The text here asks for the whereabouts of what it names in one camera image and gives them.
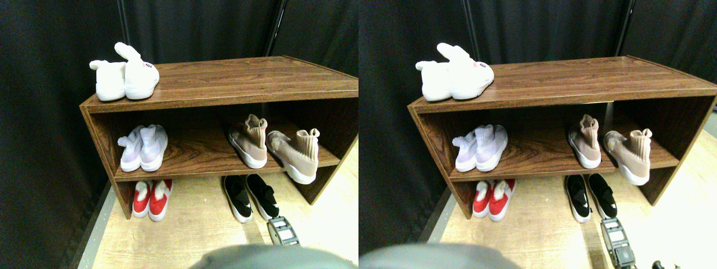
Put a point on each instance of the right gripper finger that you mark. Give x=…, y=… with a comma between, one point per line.
x=284, y=232
x=618, y=241

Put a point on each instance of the beige shoe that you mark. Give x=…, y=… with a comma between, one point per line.
x=294, y=157
x=630, y=159
x=585, y=143
x=249, y=143

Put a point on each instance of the black shoe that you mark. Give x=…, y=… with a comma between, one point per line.
x=578, y=202
x=263, y=199
x=238, y=202
x=603, y=199

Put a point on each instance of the red shoe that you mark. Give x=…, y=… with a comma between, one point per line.
x=501, y=204
x=159, y=204
x=141, y=204
x=482, y=204

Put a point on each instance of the lilac shoe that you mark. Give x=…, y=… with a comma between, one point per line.
x=154, y=148
x=465, y=157
x=131, y=154
x=492, y=148

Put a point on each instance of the brown shoe rack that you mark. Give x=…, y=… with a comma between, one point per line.
x=588, y=78
x=235, y=78

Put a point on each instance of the black curtain stand pole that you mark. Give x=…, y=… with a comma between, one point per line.
x=275, y=28
x=624, y=28
x=122, y=22

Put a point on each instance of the white shoe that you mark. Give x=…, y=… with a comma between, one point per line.
x=434, y=84
x=141, y=81
x=110, y=84
x=470, y=81

